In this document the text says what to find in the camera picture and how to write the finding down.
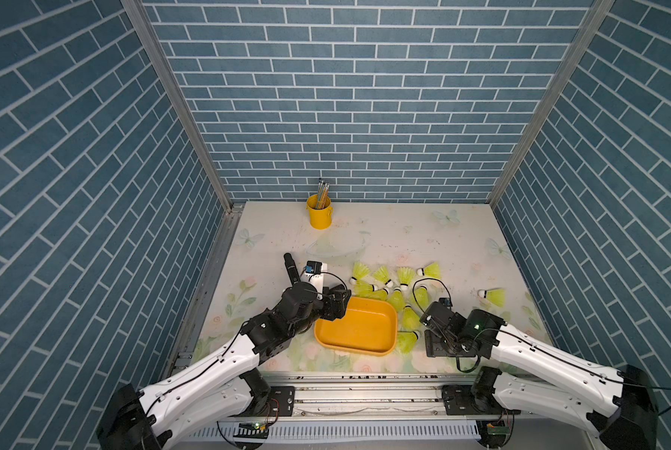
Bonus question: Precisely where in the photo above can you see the yellow shuttlecock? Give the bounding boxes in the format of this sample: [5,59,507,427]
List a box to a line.
[396,331,420,354]
[350,261,370,285]
[413,286,431,311]
[387,288,407,312]
[353,280,389,301]
[416,262,441,279]
[400,306,422,332]
[396,266,417,292]
[372,265,393,288]
[477,288,506,309]

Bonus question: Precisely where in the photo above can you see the yellow shuttlecock bottom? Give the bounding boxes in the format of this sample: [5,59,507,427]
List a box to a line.
[396,331,420,354]

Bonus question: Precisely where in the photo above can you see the yellow plastic storage box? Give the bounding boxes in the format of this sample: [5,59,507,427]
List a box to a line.
[314,297,398,356]

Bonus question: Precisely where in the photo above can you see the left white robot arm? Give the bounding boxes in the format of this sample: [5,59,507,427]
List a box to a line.
[95,281,351,449]

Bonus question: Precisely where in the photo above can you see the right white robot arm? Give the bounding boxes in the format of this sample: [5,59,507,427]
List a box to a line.
[420,299,663,449]

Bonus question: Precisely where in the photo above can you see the black cylindrical marker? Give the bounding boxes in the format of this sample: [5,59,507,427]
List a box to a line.
[284,252,301,285]

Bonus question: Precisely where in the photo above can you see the yellow pen cup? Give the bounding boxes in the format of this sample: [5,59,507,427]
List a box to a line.
[306,194,333,230]

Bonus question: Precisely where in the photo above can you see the right circuit board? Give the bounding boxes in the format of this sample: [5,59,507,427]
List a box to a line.
[482,423,511,440]

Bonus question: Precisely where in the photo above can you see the circuit board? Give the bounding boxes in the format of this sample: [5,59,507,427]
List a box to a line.
[234,423,270,440]
[482,423,511,440]

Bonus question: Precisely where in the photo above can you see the pencils in cup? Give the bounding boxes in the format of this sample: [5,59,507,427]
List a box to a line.
[314,179,330,210]

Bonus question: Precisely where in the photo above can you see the white vent grille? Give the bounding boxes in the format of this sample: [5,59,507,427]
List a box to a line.
[186,420,481,444]

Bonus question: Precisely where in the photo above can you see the left circuit board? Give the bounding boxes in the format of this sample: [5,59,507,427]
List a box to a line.
[234,423,270,440]

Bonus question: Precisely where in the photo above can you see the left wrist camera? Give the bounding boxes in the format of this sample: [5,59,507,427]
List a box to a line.
[301,261,327,294]

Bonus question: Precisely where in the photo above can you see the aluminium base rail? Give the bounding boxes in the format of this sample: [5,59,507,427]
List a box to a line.
[143,370,601,423]

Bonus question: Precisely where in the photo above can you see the right metal corner post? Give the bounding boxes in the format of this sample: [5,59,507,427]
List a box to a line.
[487,0,615,211]

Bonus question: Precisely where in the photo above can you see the metal corner post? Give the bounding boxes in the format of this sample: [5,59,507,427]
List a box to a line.
[122,0,233,214]
[487,0,615,211]

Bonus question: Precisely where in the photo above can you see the left metal corner post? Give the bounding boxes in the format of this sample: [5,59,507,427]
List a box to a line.
[122,0,233,214]

